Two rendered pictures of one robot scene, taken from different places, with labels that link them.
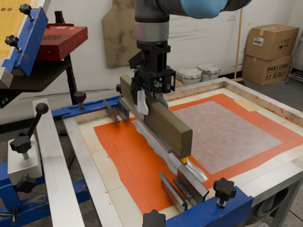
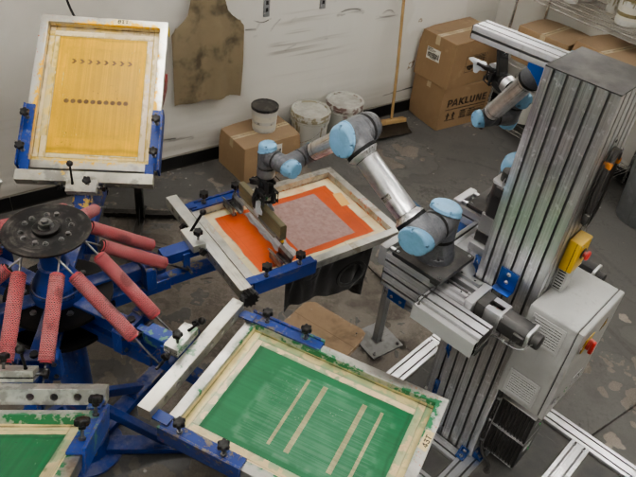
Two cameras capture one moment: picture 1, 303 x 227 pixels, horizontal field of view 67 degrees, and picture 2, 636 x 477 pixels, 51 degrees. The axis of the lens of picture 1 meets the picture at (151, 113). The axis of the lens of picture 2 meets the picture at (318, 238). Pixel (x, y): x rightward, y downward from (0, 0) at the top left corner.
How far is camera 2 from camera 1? 2.24 m
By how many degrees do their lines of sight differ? 12
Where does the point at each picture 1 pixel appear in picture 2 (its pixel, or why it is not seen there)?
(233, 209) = (305, 264)
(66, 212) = (226, 263)
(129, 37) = (212, 58)
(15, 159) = (192, 239)
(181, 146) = (280, 234)
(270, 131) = (350, 223)
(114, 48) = (188, 76)
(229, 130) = (320, 222)
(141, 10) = (261, 166)
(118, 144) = (238, 232)
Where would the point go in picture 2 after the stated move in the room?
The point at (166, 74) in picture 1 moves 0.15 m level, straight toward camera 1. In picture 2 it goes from (273, 194) to (273, 216)
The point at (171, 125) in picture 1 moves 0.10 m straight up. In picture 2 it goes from (275, 222) to (276, 203)
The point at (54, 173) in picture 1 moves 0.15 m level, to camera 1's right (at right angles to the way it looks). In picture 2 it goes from (212, 247) to (248, 248)
